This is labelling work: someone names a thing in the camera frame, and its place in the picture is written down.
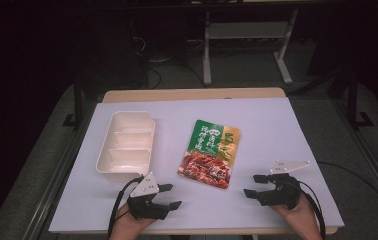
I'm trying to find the black floor cable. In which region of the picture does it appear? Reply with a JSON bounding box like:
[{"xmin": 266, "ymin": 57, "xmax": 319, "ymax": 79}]
[{"xmin": 316, "ymin": 161, "xmax": 378, "ymax": 208}]

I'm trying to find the white divided plastic box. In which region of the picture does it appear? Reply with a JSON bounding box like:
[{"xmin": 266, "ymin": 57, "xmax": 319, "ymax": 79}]
[{"xmin": 95, "ymin": 110, "xmax": 156, "ymax": 183}]

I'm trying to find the white table cover sheet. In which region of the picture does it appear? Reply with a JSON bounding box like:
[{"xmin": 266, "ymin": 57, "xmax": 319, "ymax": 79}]
[{"xmin": 48, "ymin": 97, "xmax": 345, "ymax": 234}]

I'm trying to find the person's right hand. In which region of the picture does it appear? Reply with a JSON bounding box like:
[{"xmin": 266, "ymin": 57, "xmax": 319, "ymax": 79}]
[{"xmin": 271, "ymin": 194, "xmax": 322, "ymax": 240}]

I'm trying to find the green and red food packet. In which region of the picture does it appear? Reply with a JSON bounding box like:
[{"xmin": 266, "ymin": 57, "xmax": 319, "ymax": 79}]
[{"xmin": 177, "ymin": 119, "xmax": 242, "ymax": 190}]

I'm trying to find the white metal stand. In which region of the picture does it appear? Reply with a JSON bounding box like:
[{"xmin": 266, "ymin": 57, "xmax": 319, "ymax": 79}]
[{"xmin": 202, "ymin": 9, "xmax": 299, "ymax": 86}]

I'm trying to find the right hand-held gripper cable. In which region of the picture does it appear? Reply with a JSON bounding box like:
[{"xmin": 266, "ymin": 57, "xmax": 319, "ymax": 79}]
[{"xmin": 297, "ymin": 180, "xmax": 327, "ymax": 240}]

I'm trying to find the left hand-held gripper cable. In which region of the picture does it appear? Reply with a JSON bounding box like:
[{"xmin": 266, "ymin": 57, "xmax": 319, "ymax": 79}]
[{"xmin": 107, "ymin": 176, "xmax": 145, "ymax": 239}]

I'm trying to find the person's left hand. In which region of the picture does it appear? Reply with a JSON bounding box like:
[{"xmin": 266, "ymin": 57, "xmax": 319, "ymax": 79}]
[{"xmin": 109, "ymin": 202, "xmax": 156, "ymax": 240}]

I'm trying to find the black metal stand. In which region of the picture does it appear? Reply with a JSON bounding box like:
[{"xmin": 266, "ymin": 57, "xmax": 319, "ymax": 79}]
[
  {"xmin": 346, "ymin": 69, "xmax": 375, "ymax": 130},
  {"xmin": 62, "ymin": 79, "xmax": 85, "ymax": 130}
]

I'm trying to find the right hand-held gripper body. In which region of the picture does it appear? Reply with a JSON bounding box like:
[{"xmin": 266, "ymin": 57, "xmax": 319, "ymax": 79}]
[{"xmin": 256, "ymin": 160, "xmax": 312, "ymax": 211}]

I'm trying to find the hand-held gripper cable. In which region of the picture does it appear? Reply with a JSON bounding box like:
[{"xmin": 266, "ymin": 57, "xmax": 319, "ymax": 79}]
[
  {"xmin": 107, "ymin": 176, "xmax": 145, "ymax": 239},
  {"xmin": 297, "ymin": 180, "xmax": 327, "ymax": 240}
]

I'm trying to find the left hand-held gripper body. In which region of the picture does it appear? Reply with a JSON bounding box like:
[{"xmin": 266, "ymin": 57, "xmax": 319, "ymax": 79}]
[{"xmin": 126, "ymin": 171, "xmax": 171, "ymax": 221}]

